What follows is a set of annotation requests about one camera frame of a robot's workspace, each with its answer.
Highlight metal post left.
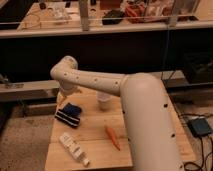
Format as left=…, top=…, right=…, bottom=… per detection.
left=79, top=0, right=89, bottom=31

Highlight black cloth on shelf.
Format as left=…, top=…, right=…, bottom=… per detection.
left=102, top=10, right=124, bottom=25

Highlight metal post right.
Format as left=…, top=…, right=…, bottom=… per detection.
left=168, top=0, right=181, bottom=28

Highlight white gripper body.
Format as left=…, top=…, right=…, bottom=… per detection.
left=56, top=88, right=79, bottom=104

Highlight white plastic bottle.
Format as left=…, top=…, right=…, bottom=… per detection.
left=59, top=133, right=90, bottom=167

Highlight orange items on shelf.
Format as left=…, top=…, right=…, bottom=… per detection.
left=125, top=3, right=145, bottom=23

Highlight clear plastic cup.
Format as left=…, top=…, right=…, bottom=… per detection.
left=96, top=91, right=111, bottom=111

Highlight metal post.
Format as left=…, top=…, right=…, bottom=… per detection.
left=79, top=0, right=89, bottom=31
left=168, top=0, right=181, bottom=28

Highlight wooden table board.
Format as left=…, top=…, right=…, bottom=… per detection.
left=45, top=88, right=196, bottom=171

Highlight orange carrot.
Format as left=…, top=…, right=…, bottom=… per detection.
left=105, top=126, right=121, bottom=150

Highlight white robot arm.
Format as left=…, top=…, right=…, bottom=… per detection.
left=50, top=56, right=185, bottom=171

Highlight black device box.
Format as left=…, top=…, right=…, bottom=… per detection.
left=187, top=118, right=213, bottom=137

